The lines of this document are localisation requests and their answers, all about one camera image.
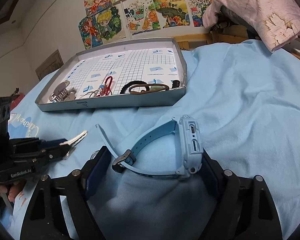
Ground silver claw hair clip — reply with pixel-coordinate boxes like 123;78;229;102
49;80;77;103

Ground grey cardboard tray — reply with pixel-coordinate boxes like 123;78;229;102
35;37;188;112

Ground light blue smartwatch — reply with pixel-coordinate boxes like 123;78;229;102
95;114;204;181

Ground red checked cloth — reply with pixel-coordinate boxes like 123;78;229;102
11;89;25;110

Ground grey wall hatch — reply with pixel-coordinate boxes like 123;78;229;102
35;49;64;82

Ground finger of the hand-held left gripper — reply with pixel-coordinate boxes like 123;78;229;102
12;145;74;162
13;138;68;151

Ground light blue printed bedsheet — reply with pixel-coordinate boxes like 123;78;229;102
0;39;300;240

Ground pink floral cloth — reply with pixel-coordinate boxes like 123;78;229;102
202;0;300;53

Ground black braided hair tie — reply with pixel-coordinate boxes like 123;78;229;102
120;80;148;95

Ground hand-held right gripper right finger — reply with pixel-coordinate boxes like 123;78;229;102
201;152;283;240

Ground thin silver rings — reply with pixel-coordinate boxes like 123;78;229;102
79;89;113;99

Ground brown hair tie with bead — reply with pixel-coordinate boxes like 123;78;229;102
129;83;170;95

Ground red beaded bracelet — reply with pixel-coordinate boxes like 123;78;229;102
95;76;114;97

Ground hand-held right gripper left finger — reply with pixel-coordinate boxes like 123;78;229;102
22;145;113;240

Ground person's left hand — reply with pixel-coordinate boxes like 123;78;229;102
0;179;26;203

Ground group of wall drawings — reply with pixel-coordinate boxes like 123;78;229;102
77;0;215;51

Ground wooden headboard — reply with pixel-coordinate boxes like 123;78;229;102
174;32;249;51

